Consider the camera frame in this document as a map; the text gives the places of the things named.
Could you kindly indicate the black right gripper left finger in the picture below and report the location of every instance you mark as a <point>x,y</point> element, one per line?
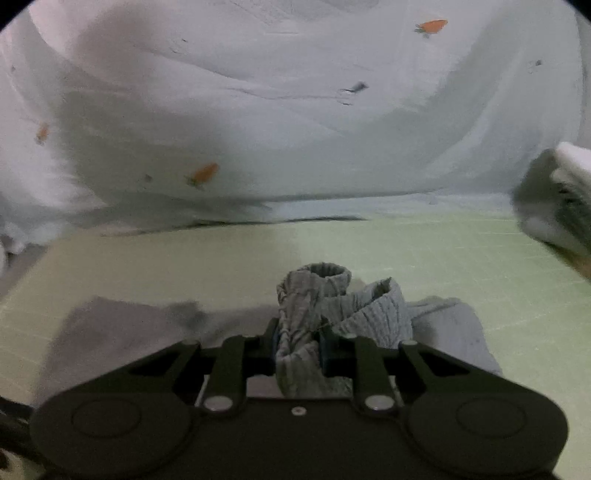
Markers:
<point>230,366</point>

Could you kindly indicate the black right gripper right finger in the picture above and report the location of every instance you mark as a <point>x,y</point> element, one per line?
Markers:
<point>360,360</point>

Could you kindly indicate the grey sweatpants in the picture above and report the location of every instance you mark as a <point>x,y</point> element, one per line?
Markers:
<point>102,335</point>

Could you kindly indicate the green grid mat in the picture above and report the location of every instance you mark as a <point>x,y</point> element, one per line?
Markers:
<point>534,307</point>

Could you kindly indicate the light blue carrot-print quilt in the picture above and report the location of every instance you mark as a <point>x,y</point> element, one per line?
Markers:
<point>136,116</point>

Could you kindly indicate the white folded garment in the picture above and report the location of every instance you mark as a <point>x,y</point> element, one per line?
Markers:
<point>573,166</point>

